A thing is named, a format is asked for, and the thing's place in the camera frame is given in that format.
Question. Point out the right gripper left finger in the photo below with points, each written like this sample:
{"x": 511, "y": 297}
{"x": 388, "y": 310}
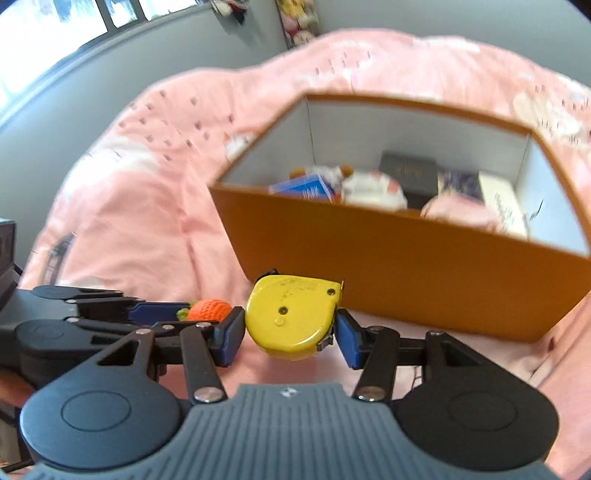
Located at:
{"x": 203, "y": 349}

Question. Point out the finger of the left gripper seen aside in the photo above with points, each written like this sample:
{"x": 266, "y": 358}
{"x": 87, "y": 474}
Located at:
{"x": 149, "y": 313}

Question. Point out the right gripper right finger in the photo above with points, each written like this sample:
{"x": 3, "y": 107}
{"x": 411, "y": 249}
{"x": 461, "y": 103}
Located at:
{"x": 373, "y": 350}

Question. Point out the orange crochet carrot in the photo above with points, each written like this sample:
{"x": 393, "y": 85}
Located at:
{"x": 204, "y": 310}

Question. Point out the yellow tape measure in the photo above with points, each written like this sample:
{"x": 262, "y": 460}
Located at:
{"x": 292, "y": 317}

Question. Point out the white plush toy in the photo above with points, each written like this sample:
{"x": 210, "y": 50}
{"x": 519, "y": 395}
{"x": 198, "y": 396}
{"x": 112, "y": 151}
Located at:
{"x": 367, "y": 189}

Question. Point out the pink mini backpack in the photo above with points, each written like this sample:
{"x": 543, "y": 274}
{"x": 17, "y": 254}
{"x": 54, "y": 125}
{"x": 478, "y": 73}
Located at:
{"x": 462, "y": 210}

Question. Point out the blue ocean park tag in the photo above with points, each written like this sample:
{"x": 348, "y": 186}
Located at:
{"x": 307, "y": 187}

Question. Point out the black textured gift box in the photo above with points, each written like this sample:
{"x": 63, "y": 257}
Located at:
{"x": 418, "y": 176}

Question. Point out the white glasses case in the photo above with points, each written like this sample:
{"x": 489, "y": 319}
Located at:
{"x": 499, "y": 196}

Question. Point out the illustrated card pack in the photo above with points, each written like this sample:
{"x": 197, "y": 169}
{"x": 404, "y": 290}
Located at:
{"x": 459, "y": 182}

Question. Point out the orange cardboard box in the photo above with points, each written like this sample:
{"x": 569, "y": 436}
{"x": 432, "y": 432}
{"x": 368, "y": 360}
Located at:
{"x": 399, "y": 264}

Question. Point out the pink patterned duvet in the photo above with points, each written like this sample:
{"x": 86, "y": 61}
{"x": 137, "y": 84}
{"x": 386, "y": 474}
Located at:
{"x": 172, "y": 202}

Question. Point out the window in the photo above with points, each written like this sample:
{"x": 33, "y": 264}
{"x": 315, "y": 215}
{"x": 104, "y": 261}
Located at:
{"x": 41, "y": 37}

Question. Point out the clothes pile on windowsill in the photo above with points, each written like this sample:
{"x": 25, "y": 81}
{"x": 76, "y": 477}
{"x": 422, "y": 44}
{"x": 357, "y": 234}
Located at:
{"x": 235, "y": 9}

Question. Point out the clear tube of plushies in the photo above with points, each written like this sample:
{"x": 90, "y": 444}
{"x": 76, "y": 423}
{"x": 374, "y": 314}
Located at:
{"x": 300, "y": 21}

